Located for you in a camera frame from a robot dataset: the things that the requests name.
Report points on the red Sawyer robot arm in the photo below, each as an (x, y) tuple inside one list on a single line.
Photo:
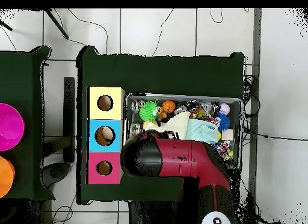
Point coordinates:
[(182, 159)]

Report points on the wooden box with three holes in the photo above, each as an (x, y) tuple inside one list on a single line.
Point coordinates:
[(113, 142)]

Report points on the shallow mesh bin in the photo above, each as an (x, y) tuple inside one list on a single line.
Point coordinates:
[(235, 118)]

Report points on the orange plush toy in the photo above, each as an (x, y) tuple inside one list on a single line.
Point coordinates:
[(161, 116)]

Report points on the green spiky ball toy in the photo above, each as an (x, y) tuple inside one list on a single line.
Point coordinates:
[(148, 112)]

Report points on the orange toy basketball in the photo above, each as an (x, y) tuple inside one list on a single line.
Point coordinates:
[(169, 106)]

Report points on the cream waffle cloth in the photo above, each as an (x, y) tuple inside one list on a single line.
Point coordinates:
[(178, 125)]

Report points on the dark green tablecloth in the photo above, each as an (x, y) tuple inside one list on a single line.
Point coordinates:
[(156, 74), (21, 77)]

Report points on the mint waffle cloth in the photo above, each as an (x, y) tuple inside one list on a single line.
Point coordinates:
[(202, 132)]

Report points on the blue spiky ball with eyes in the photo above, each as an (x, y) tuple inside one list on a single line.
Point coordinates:
[(223, 122)]

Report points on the white toy baseball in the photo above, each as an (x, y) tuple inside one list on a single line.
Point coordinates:
[(225, 108)]

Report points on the plain wooden block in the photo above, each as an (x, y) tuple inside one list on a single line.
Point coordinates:
[(227, 135)]

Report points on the multicolour patterned fabric bow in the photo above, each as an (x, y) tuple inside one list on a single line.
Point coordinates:
[(225, 149)]

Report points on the black upright panel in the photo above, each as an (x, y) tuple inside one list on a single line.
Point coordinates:
[(69, 108)]

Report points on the grey rounded base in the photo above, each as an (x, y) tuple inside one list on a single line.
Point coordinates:
[(56, 173)]

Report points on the long black tripod leg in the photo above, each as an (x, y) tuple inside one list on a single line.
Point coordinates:
[(57, 25)]

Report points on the pink plastic bowl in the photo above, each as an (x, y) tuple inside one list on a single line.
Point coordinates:
[(10, 127)]

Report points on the orange plastic bowl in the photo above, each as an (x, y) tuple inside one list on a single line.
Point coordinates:
[(4, 178)]

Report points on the short black tripod leg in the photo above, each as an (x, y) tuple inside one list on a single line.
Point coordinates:
[(6, 25)]

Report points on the grey floor rail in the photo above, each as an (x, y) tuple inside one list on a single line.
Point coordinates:
[(257, 41)]

